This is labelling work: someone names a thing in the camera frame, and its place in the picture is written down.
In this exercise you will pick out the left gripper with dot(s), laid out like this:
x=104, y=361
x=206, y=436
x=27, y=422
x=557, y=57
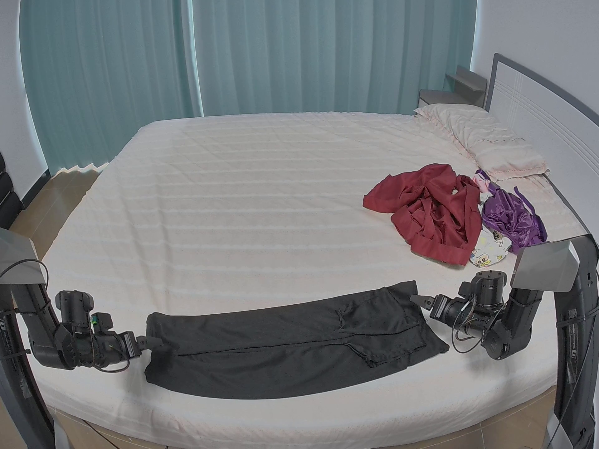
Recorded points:
x=122, y=345

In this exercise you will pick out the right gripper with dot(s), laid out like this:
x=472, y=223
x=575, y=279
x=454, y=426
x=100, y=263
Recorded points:
x=444, y=307

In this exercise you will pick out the black T-shirt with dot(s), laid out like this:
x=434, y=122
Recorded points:
x=280, y=344

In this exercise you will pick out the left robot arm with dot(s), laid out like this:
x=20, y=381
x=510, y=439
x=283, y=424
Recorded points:
x=42, y=335

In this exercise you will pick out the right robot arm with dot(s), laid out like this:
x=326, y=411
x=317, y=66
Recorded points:
x=547, y=264

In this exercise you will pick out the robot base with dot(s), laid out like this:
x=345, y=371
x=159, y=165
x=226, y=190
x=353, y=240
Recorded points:
x=554, y=440

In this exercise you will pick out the bed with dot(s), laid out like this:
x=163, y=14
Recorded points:
x=257, y=194

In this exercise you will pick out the white printed garment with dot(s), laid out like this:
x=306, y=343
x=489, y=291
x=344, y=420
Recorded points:
x=489, y=250

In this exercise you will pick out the dark red garment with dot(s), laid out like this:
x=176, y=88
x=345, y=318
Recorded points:
x=430, y=213

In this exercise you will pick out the purple garment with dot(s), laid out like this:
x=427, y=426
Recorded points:
x=510, y=218

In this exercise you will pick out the pink garment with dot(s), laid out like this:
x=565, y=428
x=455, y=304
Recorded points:
x=482, y=183

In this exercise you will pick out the cream pillow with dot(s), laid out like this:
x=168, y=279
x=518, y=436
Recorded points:
x=491, y=143

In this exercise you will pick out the black chest of drawers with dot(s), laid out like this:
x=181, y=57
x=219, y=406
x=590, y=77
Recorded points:
x=8, y=194

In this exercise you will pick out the grey bedside table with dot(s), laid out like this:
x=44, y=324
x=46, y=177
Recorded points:
x=449, y=96

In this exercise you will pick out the blue-green curtain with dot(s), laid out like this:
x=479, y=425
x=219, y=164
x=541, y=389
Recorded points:
x=107, y=63
x=327, y=40

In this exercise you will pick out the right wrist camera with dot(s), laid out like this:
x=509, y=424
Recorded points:
x=466, y=291

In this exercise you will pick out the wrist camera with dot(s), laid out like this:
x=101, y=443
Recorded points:
x=466, y=291
x=102, y=323

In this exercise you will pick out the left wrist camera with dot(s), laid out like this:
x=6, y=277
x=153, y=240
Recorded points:
x=102, y=323

